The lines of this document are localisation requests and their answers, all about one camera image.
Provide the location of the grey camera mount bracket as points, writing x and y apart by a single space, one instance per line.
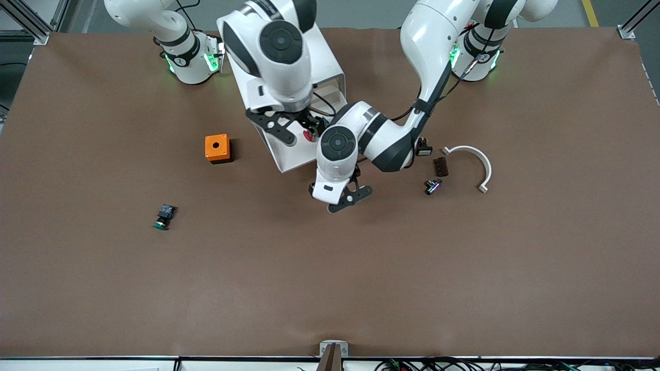
332 355

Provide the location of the small black connector block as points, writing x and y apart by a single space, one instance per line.
425 150

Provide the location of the white drawer cabinet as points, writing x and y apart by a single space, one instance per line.
330 56

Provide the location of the red push button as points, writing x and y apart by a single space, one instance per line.
309 136

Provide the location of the orange box with hole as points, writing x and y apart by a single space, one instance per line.
210 152

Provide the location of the brown terminal block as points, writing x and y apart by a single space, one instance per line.
441 167

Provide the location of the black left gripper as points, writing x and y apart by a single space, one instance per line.
356 172

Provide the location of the aluminium frame profile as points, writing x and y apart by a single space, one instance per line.
626 32
38 36

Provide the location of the green push button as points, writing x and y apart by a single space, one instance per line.
164 212

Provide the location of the white plastic drawer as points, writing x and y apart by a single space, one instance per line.
294 157

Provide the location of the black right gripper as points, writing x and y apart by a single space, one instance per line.
313 124

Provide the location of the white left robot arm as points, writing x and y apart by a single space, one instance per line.
438 31

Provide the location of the white table edge rail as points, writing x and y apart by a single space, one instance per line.
103 365

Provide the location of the silver metal fitting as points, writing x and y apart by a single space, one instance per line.
433 186

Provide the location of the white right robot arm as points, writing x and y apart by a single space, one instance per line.
278 77

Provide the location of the brown table cover sheet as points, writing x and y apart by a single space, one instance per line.
330 283

